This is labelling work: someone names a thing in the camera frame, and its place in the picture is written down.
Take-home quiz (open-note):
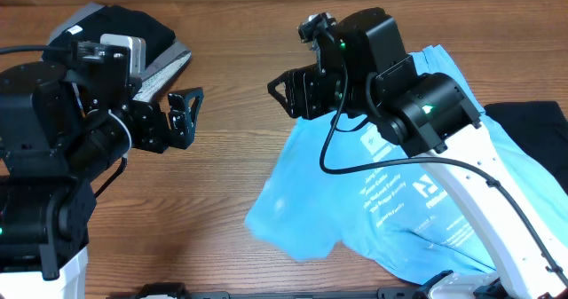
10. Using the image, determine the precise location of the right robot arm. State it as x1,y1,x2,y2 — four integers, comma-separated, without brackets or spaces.
267,7,567,298

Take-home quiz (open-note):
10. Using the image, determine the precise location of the black garment at right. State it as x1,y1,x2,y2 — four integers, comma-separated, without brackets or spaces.
485,101,567,192

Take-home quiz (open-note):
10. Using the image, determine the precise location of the folded black garment on stack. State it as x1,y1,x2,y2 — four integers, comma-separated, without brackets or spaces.
49,5,176,65

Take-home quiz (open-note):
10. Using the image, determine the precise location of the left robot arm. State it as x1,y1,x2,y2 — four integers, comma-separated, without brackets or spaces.
1,41,204,298

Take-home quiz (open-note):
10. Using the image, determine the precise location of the light blue printed t-shirt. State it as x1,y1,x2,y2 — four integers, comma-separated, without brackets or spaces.
244,44,568,286

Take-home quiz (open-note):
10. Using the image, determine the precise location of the folded grey garment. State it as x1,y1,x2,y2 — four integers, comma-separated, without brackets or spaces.
48,3,192,102

